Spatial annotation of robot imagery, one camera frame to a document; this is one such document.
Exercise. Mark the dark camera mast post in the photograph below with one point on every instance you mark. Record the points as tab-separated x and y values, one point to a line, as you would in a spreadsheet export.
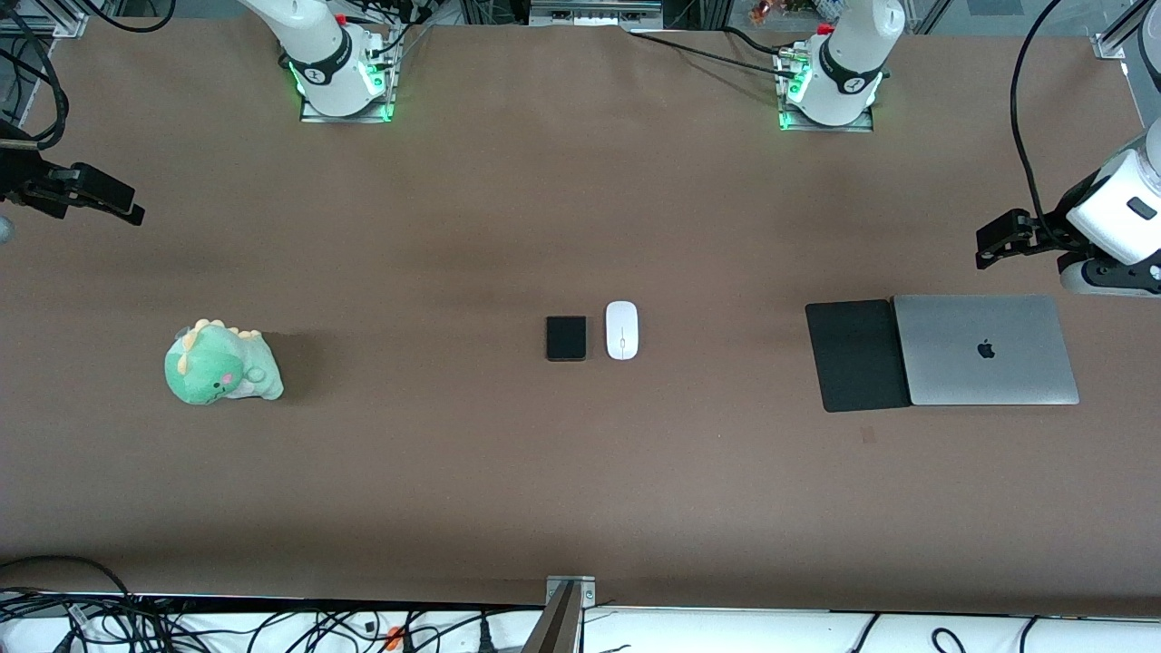
555	626

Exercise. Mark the colourful small items pile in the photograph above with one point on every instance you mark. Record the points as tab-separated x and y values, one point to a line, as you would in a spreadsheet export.
771	11

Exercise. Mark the silver aluminium frame corner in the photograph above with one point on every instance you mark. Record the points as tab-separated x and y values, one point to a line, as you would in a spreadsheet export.
36	23
1111	41

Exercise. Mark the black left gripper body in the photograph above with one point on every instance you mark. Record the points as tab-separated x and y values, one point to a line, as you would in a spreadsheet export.
1053	226

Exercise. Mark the silver metal panel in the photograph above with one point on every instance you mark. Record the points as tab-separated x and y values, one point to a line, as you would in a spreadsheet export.
594	14

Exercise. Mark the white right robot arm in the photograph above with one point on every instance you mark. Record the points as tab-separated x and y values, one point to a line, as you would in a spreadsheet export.
326	45

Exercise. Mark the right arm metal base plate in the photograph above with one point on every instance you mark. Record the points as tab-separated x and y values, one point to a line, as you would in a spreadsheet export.
317	117

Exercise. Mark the green dinosaur plush toy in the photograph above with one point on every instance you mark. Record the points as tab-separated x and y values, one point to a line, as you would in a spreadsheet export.
213	367

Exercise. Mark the silver closed laptop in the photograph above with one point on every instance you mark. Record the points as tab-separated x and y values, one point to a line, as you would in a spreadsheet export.
1025	363

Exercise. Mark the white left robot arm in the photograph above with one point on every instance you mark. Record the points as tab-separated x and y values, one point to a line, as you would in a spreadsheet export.
853	54

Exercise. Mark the small black square box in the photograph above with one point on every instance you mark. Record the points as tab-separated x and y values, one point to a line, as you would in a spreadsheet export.
567	337

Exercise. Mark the white computer mouse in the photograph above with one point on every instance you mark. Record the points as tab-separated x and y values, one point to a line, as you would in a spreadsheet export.
621	322

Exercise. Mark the black mouse pad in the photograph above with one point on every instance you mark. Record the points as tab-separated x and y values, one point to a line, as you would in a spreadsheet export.
853	354

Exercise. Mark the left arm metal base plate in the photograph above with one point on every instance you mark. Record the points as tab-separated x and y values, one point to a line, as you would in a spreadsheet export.
862	127

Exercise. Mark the silver metal bracket plate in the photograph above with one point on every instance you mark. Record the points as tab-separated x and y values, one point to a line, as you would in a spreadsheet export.
588	594

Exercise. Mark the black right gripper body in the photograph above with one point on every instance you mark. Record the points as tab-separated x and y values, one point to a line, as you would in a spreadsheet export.
16	175

